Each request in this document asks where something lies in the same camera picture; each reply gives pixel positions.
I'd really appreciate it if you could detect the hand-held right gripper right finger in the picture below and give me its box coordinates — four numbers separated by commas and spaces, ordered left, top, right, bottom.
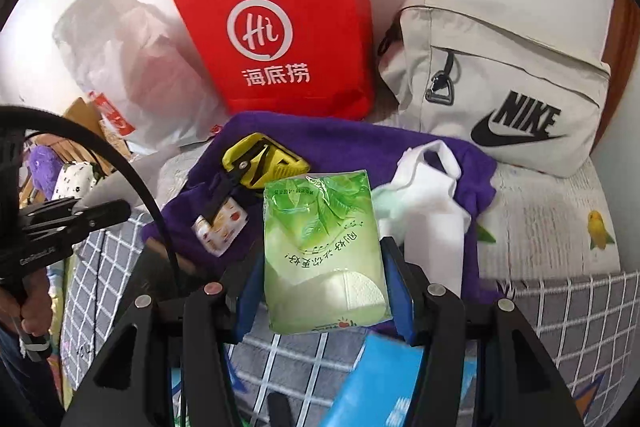
380, 237, 574, 427

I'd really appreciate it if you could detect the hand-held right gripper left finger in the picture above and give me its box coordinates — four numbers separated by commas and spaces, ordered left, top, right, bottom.
62, 252, 267, 427

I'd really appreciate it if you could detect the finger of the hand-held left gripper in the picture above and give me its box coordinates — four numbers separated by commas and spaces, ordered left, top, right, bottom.
72, 200, 132, 234

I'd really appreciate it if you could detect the green tissue pack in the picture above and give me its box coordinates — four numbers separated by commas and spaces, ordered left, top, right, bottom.
262, 169, 393, 335

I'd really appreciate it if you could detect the purple towel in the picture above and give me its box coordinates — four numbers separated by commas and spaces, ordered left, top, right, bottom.
142, 111, 498, 303

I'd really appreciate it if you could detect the beige shoulder bag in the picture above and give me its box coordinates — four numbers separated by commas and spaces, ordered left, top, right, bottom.
377, 0, 612, 178

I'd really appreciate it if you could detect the person's left forearm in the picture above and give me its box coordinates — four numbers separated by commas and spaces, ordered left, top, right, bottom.
0, 327, 63, 427

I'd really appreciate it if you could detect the person's left hand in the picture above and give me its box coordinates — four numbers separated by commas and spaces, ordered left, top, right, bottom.
17, 274, 54, 340

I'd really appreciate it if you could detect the white polka dot pouch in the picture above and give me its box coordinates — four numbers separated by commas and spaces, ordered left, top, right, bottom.
52, 161, 98, 202

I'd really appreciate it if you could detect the purple plush toy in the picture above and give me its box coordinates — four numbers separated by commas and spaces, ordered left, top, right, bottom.
27, 144, 63, 202

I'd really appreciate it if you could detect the small white printed packet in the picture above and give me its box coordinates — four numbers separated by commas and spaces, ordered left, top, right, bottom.
192, 199, 251, 258

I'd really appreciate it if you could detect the pale green sock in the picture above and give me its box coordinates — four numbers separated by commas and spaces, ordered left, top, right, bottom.
372, 184, 408, 235

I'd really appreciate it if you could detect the white sock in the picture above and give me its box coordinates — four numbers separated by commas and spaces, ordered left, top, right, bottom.
385, 141, 473, 293

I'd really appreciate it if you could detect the blue tissue pack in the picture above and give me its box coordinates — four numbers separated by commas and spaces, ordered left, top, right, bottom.
320, 334, 476, 427

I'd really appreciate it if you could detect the white plastic bag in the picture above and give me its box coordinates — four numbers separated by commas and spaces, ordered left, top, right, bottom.
52, 0, 231, 148

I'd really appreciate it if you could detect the grey checked blanket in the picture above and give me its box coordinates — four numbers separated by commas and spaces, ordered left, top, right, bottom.
60, 207, 640, 427

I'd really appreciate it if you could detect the black cable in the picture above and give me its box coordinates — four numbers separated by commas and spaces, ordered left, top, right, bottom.
0, 105, 182, 298

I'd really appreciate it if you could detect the brown wooden door frame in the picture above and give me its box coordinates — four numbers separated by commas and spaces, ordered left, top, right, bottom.
590, 0, 640, 148

